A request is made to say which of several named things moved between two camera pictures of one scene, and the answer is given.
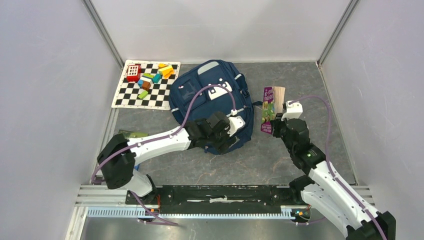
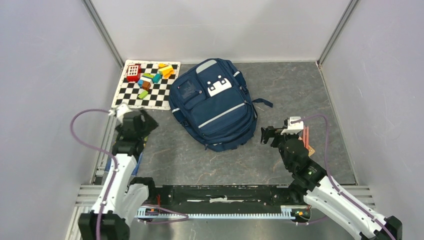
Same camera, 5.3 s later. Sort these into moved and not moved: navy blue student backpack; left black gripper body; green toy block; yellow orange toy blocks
Moved: left black gripper body
Not moved: green toy block; yellow orange toy blocks; navy blue student backpack
